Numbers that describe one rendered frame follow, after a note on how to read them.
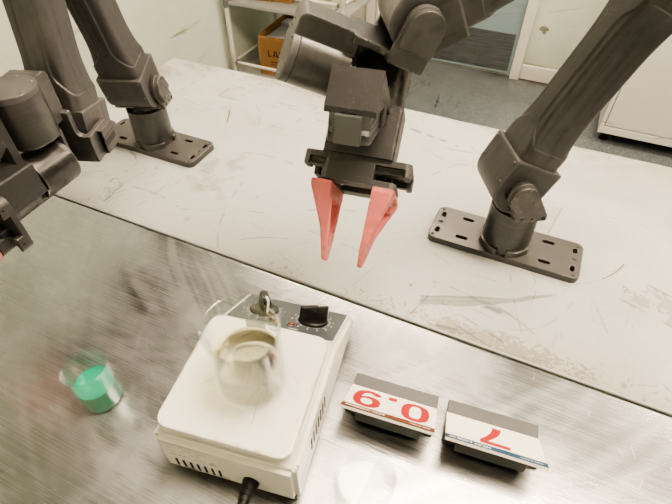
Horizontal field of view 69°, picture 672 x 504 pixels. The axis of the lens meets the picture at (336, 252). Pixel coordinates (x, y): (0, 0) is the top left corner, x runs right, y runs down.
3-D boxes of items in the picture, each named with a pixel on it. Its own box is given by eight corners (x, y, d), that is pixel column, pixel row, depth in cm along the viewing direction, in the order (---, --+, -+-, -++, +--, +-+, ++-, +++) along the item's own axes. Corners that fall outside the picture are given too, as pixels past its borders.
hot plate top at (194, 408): (215, 316, 49) (214, 311, 48) (330, 343, 47) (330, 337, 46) (153, 427, 41) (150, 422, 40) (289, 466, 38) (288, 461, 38)
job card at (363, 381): (357, 374, 53) (358, 353, 50) (439, 398, 51) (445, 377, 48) (339, 425, 49) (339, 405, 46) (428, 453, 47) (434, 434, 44)
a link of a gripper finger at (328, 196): (369, 268, 43) (390, 166, 44) (293, 252, 45) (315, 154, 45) (376, 272, 50) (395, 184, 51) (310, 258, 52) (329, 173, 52)
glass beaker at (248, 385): (205, 373, 44) (184, 315, 38) (267, 339, 46) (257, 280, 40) (240, 436, 40) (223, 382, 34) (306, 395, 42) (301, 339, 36)
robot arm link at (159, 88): (156, 81, 73) (168, 64, 77) (98, 78, 73) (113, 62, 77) (167, 118, 77) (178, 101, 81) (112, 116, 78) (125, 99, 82)
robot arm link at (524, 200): (514, 189, 54) (563, 186, 55) (489, 145, 60) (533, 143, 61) (500, 231, 59) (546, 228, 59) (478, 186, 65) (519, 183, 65)
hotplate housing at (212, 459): (249, 306, 60) (240, 261, 54) (353, 329, 57) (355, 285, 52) (157, 490, 45) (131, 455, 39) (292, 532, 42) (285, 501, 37)
